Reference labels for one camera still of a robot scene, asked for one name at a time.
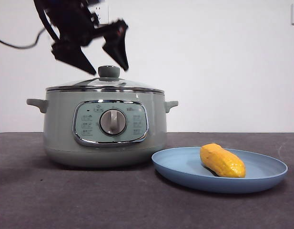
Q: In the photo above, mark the pale green electric steamer pot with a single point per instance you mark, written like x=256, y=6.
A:
x=61, y=133

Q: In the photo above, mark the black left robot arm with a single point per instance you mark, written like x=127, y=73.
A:
x=70, y=21

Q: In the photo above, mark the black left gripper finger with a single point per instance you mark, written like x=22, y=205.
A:
x=119, y=51
x=74, y=56

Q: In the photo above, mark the white wall power socket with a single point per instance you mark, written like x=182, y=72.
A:
x=104, y=16

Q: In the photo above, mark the yellow corn cob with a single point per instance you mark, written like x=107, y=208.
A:
x=223, y=162

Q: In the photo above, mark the glass lid with green knob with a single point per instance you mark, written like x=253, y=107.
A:
x=132, y=84

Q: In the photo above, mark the round blue plate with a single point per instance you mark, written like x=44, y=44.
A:
x=180, y=167

